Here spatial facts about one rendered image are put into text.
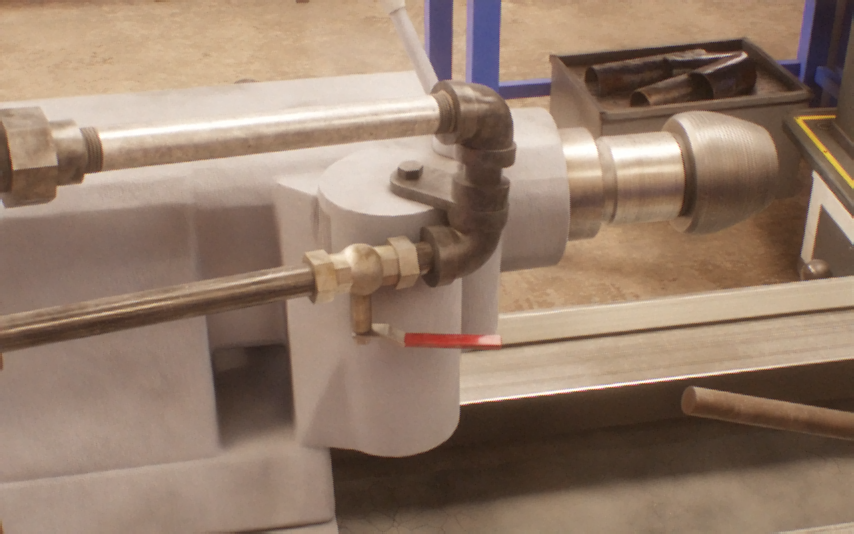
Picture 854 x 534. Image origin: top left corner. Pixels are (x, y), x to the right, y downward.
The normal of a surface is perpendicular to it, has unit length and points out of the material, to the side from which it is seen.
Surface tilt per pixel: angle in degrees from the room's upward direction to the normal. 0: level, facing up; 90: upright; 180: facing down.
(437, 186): 0
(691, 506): 9
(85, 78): 0
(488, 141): 82
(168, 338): 70
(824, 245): 90
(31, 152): 56
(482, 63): 90
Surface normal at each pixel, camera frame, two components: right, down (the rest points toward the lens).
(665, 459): -0.22, -0.74
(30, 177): 0.47, 0.61
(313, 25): 0.00, -0.86
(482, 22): 0.19, 0.50
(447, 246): 0.34, -0.29
